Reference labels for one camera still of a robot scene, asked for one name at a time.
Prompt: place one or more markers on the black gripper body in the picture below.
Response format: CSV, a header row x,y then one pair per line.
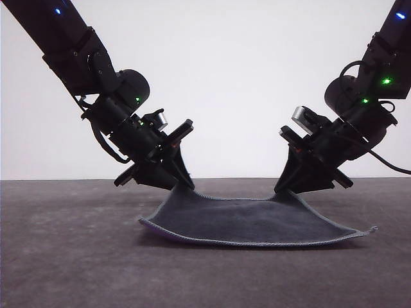
x,y
141,141
334,144

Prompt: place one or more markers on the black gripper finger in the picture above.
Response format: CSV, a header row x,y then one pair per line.
x,y
154,174
293,163
178,163
314,179

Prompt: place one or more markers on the purple towel with grey hem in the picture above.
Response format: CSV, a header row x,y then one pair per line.
x,y
250,221

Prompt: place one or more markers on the grey table cloth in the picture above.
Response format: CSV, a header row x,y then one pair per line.
x,y
80,272

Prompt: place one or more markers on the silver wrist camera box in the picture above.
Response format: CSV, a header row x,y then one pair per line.
x,y
160,119
302,115

